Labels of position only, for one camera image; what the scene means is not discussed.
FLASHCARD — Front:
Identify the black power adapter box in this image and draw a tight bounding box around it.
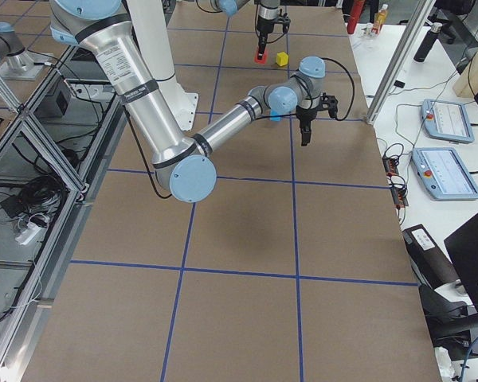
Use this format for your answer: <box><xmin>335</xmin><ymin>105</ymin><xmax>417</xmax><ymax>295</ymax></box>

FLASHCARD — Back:
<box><xmin>34</xmin><ymin>86</ymin><xmax>71</xmax><ymax>118</ymax></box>

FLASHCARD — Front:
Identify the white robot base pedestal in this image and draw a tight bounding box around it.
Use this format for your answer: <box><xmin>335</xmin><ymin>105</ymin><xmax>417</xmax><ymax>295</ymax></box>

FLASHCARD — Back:
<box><xmin>171</xmin><ymin>80</ymin><xmax>199</xmax><ymax>131</ymax></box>

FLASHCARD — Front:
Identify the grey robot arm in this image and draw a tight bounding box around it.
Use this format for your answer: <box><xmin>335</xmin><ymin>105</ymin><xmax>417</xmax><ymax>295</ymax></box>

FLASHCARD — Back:
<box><xmin>50</xmin><ymin>1</ymin><xmax>326</xmax><ymax>203</ymax></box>
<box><xmin>195</xmin><ymin>0</ymin><xmax>291</xmax><ymax>64</ymax></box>

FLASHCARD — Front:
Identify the upper teach pendant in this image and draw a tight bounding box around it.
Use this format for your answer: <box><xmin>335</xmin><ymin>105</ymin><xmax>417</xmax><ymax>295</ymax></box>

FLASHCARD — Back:
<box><xmin>421</xmin><ymin>99</ymin><xmax>475</xmax><ymax>144</ymax></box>

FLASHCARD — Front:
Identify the white power strip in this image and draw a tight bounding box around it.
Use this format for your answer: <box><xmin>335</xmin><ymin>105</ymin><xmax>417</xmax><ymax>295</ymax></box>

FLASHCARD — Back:
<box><xmin>15</xmin><ymin>222</ymin><xmax>43</xmax><ymax>246</ymax></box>

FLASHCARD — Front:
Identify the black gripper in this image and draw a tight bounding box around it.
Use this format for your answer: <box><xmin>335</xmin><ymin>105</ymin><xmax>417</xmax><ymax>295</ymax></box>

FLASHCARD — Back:
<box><xmin>256</xmin><ymin>16</ymin><xmax>274</xmax><ymax>57</ymax></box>
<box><xmin>296</xmin><ymin>106</ymin><xmax>319</xmax><ymax>146</ymax></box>

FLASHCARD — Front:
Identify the orange drink bottle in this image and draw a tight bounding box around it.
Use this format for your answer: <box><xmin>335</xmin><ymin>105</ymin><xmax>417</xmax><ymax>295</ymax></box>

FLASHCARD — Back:
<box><xmin>372</xmin><ymin>4</ymin><xmax>388</xmax><ymax>35</ymax></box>

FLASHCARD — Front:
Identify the upper orange circuit board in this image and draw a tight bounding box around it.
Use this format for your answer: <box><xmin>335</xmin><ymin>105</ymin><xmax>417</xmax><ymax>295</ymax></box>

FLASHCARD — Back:
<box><xmin>382</xmin><ymin>156</ymin><xmax>399</xmax><ymax>177</ymax></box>

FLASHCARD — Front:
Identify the black monitor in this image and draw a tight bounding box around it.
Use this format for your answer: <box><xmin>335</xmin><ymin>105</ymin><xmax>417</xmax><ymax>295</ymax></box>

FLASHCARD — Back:
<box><xmin>445</xmin><ymin>213</ymin><xmax>478</xmax><ymax>309</ymax></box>

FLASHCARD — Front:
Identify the blue foam block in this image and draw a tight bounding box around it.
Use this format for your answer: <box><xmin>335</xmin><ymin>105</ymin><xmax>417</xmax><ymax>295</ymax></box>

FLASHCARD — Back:
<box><xmin>268</xmin><ymin>112</ymin><xmax>282</xmax><ymax>122</ymax></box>

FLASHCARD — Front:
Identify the black cable bundle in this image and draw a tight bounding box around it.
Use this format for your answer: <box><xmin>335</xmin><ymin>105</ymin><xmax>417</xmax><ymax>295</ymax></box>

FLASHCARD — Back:
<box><xmin>0</xmin><ymin>174</ymin><xmax>67</xmax><ymax>220</ymax></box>

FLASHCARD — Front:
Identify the black box with label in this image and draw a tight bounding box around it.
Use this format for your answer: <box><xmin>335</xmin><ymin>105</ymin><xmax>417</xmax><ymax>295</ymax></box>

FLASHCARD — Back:
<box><xmin>402</xmin><ymin>224</ymin><xmax>459</xmax><ymax>289</ymax></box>

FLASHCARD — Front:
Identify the orange circuit board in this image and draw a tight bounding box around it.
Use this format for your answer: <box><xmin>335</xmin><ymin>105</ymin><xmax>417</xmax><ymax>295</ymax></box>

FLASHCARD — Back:
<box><xmin>390</xmin><ymin>185</ymin><xmax>409</xmax><ymax>209</ymax></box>
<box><xmin>382</xmin><ymin>156</ymin><xmax>399</xmax><ymax>177</ymax></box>

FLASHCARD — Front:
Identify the aluminium frame rack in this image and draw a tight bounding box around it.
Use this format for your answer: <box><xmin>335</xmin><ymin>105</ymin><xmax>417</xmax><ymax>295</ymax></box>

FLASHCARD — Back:
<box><xmin>0</xmin><ymin>47</ymin><xmax>125</xmax><ymax>381</ymax></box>

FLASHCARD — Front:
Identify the red fire extinguisher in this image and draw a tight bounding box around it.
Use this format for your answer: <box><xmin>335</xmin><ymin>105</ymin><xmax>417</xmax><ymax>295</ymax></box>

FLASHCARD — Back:
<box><xmin>347</xmin><ymin>0</ymin><xmax>365</xmax><ymax>35</ymax></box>

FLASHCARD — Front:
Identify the third robot arm grey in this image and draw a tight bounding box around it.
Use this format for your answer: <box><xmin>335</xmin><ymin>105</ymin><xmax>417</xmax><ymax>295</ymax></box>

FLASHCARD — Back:
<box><xmin>0</xmin><ymin>21</ymin><xmax>54</xmax><ymax>80</ymax></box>

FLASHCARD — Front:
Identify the red foam block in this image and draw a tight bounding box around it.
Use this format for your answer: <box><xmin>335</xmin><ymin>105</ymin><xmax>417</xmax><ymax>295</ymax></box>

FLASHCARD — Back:
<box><xmin>254</xmin><ymin>48</ymin><xmax>268</xmax><ymax>64</ymax></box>

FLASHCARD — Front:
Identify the yellow foam block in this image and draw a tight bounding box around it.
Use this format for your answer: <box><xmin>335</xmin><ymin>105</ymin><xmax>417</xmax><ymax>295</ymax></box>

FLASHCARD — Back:
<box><xmin>276</xmin><ymin>52</ymin><xmax>289</xmax><ymax>67</ymax></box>

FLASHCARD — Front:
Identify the teach pendant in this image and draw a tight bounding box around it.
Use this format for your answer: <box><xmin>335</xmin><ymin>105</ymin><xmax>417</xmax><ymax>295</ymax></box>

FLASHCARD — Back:
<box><xmin>421</xmin><ymin>99</ymin><xmax>475</xmax><ymax>144</ymax></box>
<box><xmin>411</xmin><ymin>147</ymin><xmax>478</xmax><ymax>201</ymax></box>

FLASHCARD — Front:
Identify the aluminium frame post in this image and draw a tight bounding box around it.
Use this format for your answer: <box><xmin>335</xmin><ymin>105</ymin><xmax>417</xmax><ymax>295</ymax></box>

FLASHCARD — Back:
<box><xmin>365</xmin><ymin>0</ymin><xmax>435</xmax><ymax>125</ymax></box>

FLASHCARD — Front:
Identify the lower teach pendant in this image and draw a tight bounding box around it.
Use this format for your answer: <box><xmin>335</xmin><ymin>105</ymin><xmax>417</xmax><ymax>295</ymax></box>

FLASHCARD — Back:
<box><xmin>411</xmin><ymin>147</ymin><xmax>478</xmax><ymax>201</ymax></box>

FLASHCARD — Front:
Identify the lower orange circuit board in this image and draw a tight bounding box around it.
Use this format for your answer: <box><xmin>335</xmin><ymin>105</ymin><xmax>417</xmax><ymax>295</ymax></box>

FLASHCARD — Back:
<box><xmin>390</xmin><ymin>185</ymin><xmax>409</xmax><ymax>209</ymax></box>

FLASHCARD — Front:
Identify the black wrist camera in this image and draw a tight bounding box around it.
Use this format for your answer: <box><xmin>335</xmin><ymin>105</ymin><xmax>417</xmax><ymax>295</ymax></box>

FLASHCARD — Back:
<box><xmin>277</xmin><ymin>13</ymin><xmax>291</xmax><ymax>33</ymax></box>
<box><xmin>321</xmin><ymin>93</ymin><xmax>338</xmax><ymax>120</ymax></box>

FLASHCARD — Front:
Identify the black water bottle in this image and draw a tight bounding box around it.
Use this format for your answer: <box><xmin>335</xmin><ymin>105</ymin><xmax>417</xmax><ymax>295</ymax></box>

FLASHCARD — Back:
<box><xmin>413</xmin><ymin>22</ymin><xmax>443</xmax><ymax>63</ymax></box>

